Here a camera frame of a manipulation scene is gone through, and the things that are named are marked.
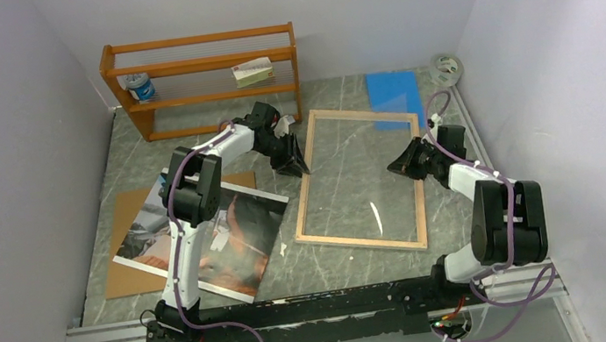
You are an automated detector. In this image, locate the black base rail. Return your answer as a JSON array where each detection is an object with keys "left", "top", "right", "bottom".
[{"left": 146, "top": 272, "right": 480, "bottom": 342}]

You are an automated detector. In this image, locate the brown cardboard backing board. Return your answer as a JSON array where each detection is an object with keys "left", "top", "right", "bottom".
[{"left": 105, "top": 177, "right": 269, "bottom": 299}]

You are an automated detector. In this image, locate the wooden picture frame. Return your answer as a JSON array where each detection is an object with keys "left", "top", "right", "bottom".
[{"left": 278, "top": 94, "right": 437, "bottom": 267}]

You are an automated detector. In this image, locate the small white green box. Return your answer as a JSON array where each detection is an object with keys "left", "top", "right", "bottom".
[{"left": 232, "top": 56, "right": 274, "bottom": 89}]

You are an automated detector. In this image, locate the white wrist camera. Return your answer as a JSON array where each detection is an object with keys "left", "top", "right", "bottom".
[
  {"left": 274, "top": 114, "right": 296, "bottom": 138},
  {"left": 426, "top": 113, "right": 443, "bottom": 143}
]

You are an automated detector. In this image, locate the orange wooden shelf rack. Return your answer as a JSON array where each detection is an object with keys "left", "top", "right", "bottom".
[{"left": 98, "top": 22, "right": 303, "bottom": 142}]

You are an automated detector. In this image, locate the clear tape roll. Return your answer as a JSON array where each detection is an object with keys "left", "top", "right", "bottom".
[{"left": 428, "top": 53, "right": 464, "bottom": 88}]

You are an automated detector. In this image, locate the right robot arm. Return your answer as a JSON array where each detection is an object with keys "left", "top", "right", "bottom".
[{"left": 387, "top": 125, "right": 549, "bottom": 307}]

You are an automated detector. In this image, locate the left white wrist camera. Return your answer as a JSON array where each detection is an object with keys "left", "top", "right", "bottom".
[{"left": 274, "top": 114, "right": 296, "bottom": 138}]

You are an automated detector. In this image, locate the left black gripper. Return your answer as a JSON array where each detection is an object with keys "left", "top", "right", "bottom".
[{"left": 255, "top": 133, "right": 310, "bottom": 187}]

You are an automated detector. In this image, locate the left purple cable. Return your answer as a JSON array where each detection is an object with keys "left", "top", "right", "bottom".
[{"left": 136, "top": 119, "right": 268, "bottom": 342}]

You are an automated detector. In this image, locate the clear acrylic sheet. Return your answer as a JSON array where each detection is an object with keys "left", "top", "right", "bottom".
[{"left": 291, "top": 106, "right": 428, "bottom": 255}]

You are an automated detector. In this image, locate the printed photo of people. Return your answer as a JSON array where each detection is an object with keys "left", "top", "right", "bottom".
[{"left": 105, "top": 171, "right": 289, "bottom": 303}]

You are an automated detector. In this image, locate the blue foam mat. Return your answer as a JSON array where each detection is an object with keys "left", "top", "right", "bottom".
[{"left": 364, "top": 71, "right": 425, "bottom": 129}]

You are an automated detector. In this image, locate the blue white small jar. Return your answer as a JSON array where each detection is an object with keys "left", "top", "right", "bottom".
[{"left": 123, "top": 73, "right": 155, "bottom": 103}]

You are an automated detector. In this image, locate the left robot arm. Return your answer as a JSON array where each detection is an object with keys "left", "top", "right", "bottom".
[{"left": 146, "top": 102, "right": 310, "bottom": 342}]

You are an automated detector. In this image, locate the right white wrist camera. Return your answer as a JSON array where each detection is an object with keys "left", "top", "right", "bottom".
[{"left": 426, "top": 113, "right": 443, "bottom": 143}]

